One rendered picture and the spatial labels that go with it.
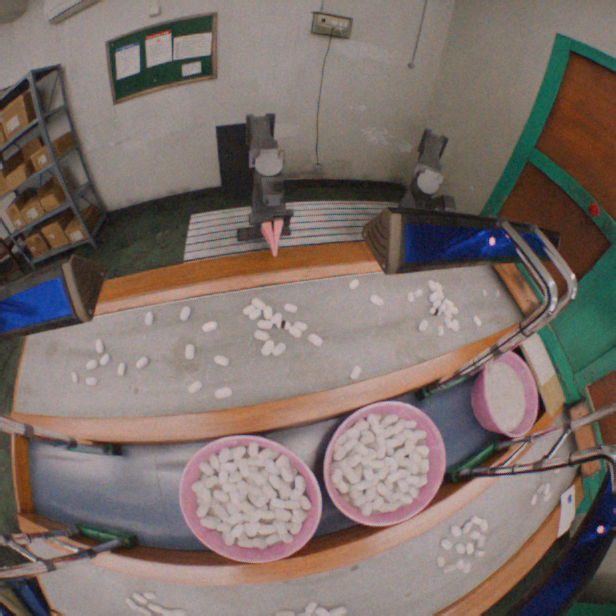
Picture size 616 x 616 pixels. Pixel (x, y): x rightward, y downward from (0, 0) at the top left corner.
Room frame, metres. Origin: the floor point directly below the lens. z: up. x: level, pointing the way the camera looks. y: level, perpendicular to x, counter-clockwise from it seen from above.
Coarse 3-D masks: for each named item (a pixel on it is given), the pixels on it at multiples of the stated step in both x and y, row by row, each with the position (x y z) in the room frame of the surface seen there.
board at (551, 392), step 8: (520, 344) 0.32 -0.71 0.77; (528, 360) 0.26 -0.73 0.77; (536, 376) 0.20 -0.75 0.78; (552, 376) 0.21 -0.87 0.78; (544, 384) 0.18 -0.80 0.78; (552, 384) 0.18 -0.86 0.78; (544, 392) 0.15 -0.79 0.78; (552, 392) 0.15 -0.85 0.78; (560, 392) 0.14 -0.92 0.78; (544, 400) 0.12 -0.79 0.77; (552, 400) 0.12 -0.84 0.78; (560, 400) 0.11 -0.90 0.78; (552, 408) 0.09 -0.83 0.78; (552, 416) 0.06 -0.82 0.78
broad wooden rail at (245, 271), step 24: (192, 264) 0.40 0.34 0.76; (216, 264) 0.41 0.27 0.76; (240, 264) 0.43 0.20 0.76; (264, 264) 0.44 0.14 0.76; (288, 264) 0.45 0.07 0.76; (312, 264) 0.47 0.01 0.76; (336, 264) 0.49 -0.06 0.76; (360, 264) 0.51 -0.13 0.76; (120, 288) 0.28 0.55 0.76; (144, 288) 0.29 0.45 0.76; (168, 288) 0.31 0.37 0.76; (192, 288) 0.33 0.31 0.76; (216, 288) 0.34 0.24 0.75; (240, 288) 0.36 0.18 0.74; (96, 312) 0.19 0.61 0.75
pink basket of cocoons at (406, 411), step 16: (352, 416) 0.08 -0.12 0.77; (400, 416) 0.10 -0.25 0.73; (416, 416) 0.10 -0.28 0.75; (336, 432) 0.05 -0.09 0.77; (432, 432) 0.06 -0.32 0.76; (432, 448) 0.02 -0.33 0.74; (432, 464) -0.02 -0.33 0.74; (432, 480) -0.05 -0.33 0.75; (336, 496) -0.08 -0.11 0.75; (432, 496) -0.09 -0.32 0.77; (352, 512) -0.12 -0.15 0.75; (400, 512) -0.12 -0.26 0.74; (416, 512) -0.12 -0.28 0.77
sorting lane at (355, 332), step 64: (128, 320) 0.20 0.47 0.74; (192, 320) 0.24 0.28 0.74; (256, 320) 0.28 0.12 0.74; (320, 320) 0.31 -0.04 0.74; (384, 320) 0.34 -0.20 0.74; (512, 320) 0.44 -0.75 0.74; (64, 384) -0.04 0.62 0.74; (128, 384) 0.04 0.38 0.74; (256, 384) 0.12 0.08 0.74; (320, 384) 0.15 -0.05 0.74
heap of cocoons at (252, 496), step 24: (216, 456) -0.05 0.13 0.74; (240, 456) -0.03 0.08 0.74; (264, 456) -0.02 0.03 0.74; (216, 480) -0.09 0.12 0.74; (240, 480) -0.08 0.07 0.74; (264, 480) -0.07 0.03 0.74; (288, 480) -0.06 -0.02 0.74; (216, 504) -0.15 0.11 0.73; (240, 504) -0.13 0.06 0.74; (264, 504) -0.12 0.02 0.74; (288, 504) -0.11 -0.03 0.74; (216, 528) -0.20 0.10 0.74; (240, 528) -0.18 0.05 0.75; (264, 528) -0.17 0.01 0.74; (288, 528) -0.17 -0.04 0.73
